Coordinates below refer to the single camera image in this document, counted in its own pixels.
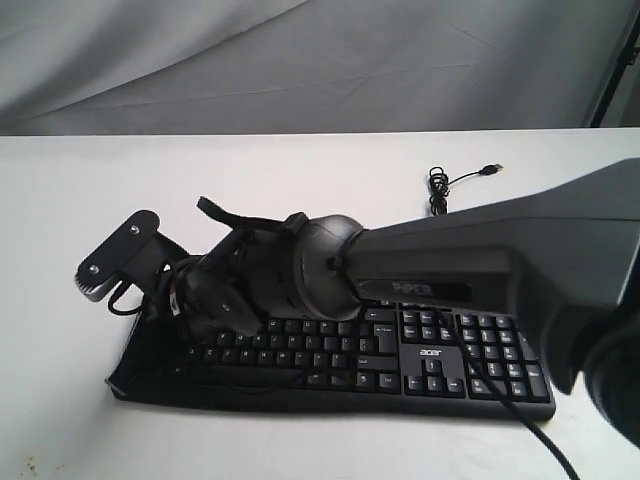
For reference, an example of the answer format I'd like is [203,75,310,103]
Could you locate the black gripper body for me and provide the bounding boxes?
[144,253,262,340]

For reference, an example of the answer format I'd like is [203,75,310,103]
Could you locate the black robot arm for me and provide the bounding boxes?
[107,158,639,441]

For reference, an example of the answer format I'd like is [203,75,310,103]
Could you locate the black acer keyboard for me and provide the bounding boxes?
[114,301,556,421]

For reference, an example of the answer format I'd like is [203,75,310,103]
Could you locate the grey backdrop cloth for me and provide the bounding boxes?
[1,1,639,135]

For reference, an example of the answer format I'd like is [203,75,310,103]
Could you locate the black stand pole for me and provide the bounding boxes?
[588,1,639,128]

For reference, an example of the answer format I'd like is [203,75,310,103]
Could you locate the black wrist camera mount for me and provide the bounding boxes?
[74,210,189,302]

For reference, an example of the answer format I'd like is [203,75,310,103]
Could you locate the black USB cable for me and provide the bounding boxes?
[425,162,505,219]

